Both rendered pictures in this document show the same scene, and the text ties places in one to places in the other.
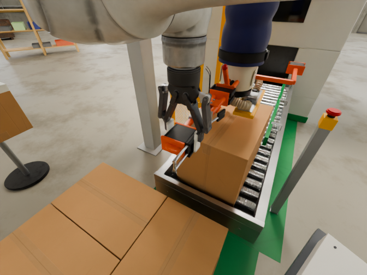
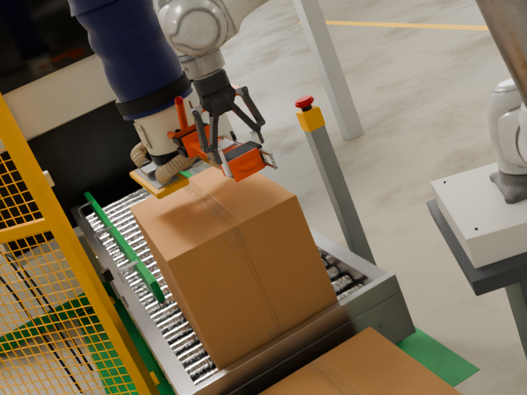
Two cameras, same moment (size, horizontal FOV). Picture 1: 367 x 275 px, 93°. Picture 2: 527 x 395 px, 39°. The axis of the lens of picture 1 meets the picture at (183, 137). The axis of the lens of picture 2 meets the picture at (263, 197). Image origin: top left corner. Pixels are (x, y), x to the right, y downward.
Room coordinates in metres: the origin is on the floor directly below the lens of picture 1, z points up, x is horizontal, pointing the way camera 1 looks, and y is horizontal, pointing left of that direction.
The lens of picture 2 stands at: (-0.72, 1.12, 1.68)
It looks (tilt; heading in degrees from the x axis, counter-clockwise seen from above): 20 degrees down; 315
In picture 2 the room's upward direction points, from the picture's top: 23 degrees counter-clockwise
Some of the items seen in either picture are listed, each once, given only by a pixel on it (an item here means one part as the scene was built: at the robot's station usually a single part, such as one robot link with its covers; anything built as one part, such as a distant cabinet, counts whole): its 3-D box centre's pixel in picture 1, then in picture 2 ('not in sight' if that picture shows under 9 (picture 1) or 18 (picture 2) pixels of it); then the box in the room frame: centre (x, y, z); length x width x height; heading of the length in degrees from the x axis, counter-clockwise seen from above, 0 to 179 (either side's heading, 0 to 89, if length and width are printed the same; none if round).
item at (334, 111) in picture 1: (332, 113); (305, 103); (0.85, -0.83, 1.02); 0.07 x 0.07 x 0.04
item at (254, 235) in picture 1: (200, 207); (307, 370); (0.60, -0.11, 0.48); 0.70 x 0.03 x 0.15; 60
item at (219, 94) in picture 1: (221, 94); (194, 139); (0.70, -0.16, 1.20); 0.10 x 0.08 x 0.06; 61
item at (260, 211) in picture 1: (280, 127); (255, 215); (1.45, -0.98, 0.50); 2.31 x 0.05 x 0.19; 150
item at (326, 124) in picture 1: (295, 174); (353, 230); (0.85, -0.83, 0.50); 0.07 x 0.07 x 1.00; 60
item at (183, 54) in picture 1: (183, 51); (202, 61); (0.40, 0.00, 1.43); 0.09 x 0.09 x 0.06
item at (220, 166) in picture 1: (225, 143); (228, 255); (0.92, -0.28, 0.75); 0.60 x 0.40 x 0.40; 148
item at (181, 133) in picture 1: (179, 138); (240, 161); (0.40, 0.01, 1.20); 0.08 x 0.07 x 0.05; 151
